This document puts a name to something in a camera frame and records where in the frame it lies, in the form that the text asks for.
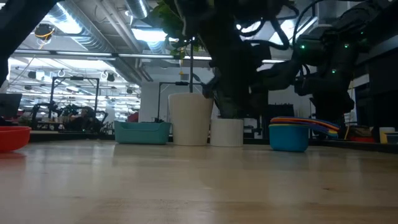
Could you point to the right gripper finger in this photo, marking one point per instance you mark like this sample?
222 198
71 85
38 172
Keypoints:
280 79

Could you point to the royal blue measuring cup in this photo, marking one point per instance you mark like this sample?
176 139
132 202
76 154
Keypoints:
295 117

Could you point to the orange measuring cup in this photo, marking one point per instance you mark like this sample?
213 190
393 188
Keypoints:
298 119

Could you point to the navy blue measuring cup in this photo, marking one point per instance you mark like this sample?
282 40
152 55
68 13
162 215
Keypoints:
300 122

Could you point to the large light blue measuring cup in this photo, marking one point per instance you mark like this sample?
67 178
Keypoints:
288 138

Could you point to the red measuring cup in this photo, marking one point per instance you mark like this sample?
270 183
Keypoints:
12 138

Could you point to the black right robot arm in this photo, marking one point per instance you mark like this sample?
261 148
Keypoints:
339 90

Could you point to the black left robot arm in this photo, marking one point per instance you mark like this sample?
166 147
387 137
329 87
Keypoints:
18 25

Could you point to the teal plastic basket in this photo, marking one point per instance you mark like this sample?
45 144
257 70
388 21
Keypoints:
141 133

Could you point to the dark green snake plant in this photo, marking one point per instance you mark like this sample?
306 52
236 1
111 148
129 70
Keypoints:
230 77

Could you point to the small white plant pot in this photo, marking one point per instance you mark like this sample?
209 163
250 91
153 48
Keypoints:
227 132

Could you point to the red brown background object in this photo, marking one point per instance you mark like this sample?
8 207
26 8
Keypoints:
360 138

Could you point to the large white plant pot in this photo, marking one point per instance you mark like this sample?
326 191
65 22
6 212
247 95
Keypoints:
190 121

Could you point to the grey-blue background bin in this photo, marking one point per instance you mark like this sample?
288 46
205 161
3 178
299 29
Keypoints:
393 138

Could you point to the leafy green plant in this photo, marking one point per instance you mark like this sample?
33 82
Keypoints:
169 18

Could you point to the red background chair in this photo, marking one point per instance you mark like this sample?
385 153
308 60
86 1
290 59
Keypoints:
133 117

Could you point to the person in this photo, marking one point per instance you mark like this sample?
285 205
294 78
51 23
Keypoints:
81 119

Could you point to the dark background monitor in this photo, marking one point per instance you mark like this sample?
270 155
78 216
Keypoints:
9 105

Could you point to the silver ventilation duct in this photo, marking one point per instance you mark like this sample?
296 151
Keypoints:
136 7

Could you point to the black aluminium table frame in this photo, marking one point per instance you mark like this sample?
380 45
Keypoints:
77 137

